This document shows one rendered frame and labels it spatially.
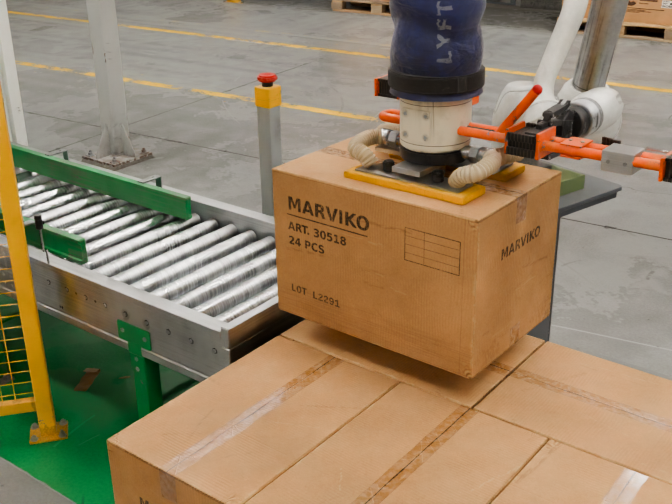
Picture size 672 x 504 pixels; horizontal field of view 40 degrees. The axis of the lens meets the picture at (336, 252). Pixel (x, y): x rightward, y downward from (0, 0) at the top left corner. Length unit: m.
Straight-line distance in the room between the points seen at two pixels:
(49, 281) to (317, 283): 0.99
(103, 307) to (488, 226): 1.26
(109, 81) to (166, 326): 3.22
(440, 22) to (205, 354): 1.09
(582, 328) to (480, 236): 1.79
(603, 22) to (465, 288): 1.05
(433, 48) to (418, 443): 0.87
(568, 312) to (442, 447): 1.88
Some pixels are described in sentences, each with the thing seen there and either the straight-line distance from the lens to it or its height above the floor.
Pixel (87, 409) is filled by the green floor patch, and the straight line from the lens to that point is 3.31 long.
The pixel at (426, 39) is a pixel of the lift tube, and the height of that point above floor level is 1.37.
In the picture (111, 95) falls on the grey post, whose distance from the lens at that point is 5.69.
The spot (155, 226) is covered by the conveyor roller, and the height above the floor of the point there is 0.53.
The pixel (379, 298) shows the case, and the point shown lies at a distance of 2.24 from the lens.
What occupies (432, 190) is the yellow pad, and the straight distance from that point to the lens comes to 2.11.
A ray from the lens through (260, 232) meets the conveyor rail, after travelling 3.16.
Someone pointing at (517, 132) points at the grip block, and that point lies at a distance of 2.10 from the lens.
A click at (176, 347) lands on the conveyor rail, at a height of 0.48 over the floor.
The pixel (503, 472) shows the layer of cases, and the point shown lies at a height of 0.54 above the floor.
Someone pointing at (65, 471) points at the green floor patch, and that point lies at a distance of 3.04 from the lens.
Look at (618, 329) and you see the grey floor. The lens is 3.80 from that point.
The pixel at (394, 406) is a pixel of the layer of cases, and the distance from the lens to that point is 2.21.
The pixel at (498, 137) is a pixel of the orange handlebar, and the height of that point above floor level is 1.15.
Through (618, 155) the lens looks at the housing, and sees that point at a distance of 2.00.
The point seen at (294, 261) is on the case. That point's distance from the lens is 2.38.
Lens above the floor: 1.77
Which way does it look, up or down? 24 degrees down
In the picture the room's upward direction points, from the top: 1 degrees counter-clockwise
